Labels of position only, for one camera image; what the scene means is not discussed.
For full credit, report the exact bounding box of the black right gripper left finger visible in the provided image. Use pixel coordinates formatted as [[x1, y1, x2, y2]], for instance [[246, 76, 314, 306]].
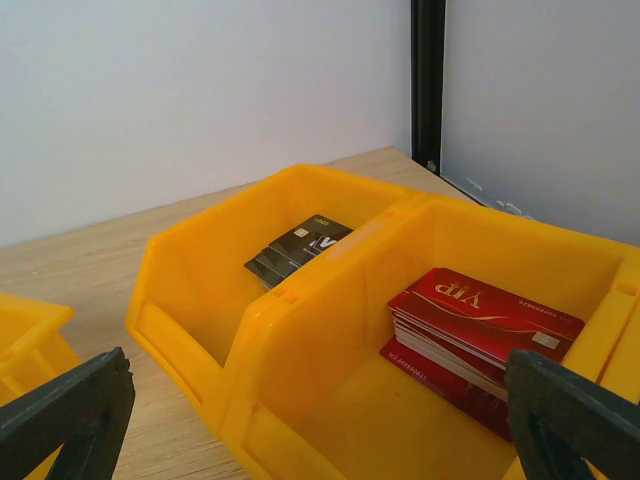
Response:
[[1, 347, 135, 479]]

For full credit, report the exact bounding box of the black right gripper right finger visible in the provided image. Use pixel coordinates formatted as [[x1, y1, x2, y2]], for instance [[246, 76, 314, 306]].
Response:
[[505, 350, 639, 479]]

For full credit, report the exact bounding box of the yellow bin with white cards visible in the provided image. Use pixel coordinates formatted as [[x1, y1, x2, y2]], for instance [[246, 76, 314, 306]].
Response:
[[0, 294, 80, 405]]

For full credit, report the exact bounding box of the red VIP card stack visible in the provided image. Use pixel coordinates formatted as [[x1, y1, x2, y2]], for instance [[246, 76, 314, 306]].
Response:
[[380, 268, 585, 441]]

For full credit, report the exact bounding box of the yellow bin with black cards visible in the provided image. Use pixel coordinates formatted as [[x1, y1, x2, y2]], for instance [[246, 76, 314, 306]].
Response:
[[125, 165, 416, 436]]

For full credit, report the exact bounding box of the yellow bin with red cards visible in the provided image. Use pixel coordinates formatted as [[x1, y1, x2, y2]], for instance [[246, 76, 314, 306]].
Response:
[[222, 194, 639, 479]]

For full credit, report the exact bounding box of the black card stack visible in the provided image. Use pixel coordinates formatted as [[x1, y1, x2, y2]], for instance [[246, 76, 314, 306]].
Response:
[[244, 214, 352, 289]]

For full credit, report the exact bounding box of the black frame post right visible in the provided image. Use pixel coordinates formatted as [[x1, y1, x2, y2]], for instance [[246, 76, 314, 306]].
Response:
[[411, 0, 446, 175]]

